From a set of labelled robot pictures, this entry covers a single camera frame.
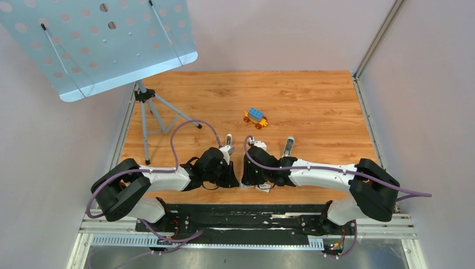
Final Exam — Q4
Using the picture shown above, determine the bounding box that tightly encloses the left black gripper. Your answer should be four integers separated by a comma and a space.
203, 160, 240, 188

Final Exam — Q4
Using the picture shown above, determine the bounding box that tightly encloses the grey white stapler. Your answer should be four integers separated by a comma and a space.
282, 136, 295, 157

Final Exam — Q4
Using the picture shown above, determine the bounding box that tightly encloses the white staple box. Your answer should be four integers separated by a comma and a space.
255, 183, 272, 193

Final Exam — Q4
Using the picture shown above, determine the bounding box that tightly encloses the small white stapler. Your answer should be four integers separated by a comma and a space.
225, 133, 233, 146

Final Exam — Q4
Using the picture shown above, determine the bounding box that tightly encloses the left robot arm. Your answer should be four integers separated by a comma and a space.
91, 146, 240, 231

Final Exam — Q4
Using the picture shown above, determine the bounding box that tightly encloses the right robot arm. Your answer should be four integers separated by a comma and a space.
244, 145, 400, 234

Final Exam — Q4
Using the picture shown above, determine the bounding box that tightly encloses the toy brick car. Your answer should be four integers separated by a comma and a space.
243, 108, 268, 129

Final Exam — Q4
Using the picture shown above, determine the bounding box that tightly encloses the blue perforated music stand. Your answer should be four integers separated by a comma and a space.
1, 1, 198, 164

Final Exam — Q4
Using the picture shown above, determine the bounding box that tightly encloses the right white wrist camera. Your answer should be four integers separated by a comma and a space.
248, 140, 267, 151

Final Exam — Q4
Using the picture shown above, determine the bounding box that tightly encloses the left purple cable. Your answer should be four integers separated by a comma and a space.
85, 119, 223, 220

